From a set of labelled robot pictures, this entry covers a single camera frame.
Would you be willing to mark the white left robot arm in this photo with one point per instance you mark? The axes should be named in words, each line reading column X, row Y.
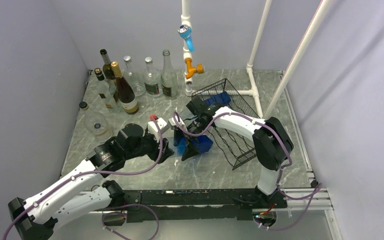
column 85, row 189

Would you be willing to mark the tall clear open-neck bottle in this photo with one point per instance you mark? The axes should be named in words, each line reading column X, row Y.
column 169, row 77

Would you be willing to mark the clear black-capped bottle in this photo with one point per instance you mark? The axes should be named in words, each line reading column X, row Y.
column 107, row 92

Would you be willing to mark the white diagonal pole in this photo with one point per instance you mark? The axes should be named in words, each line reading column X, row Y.
column 312, row 28

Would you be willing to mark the black wire wine rack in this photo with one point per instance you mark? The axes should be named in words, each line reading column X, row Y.
column 231, row 133

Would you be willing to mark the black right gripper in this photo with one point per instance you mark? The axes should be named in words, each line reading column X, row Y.
column 190, row 150

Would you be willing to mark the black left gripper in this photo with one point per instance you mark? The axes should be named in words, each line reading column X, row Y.
column 155, row 154

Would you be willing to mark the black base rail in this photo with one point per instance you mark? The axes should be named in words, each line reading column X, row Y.
column 195, row 204

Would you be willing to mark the round clear flask bottle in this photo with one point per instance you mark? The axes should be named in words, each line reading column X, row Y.
column 96, row 123

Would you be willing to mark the dark green wine bottle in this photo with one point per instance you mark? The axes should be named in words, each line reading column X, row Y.
column 106, row 68

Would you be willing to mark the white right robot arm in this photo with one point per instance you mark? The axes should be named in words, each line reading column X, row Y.
column 272, row 144

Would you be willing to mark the orange pipe valve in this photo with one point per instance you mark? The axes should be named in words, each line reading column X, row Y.
column 192, row 70

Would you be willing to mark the clear bottle dark label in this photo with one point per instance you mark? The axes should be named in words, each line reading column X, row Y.
column 133, row 78

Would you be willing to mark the clear blue bottle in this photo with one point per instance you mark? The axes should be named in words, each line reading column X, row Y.
column 205, row 143
column 216, row 98

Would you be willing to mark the brown gold-capped wine bottle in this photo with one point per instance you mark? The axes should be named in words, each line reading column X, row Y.
column 125, row 92

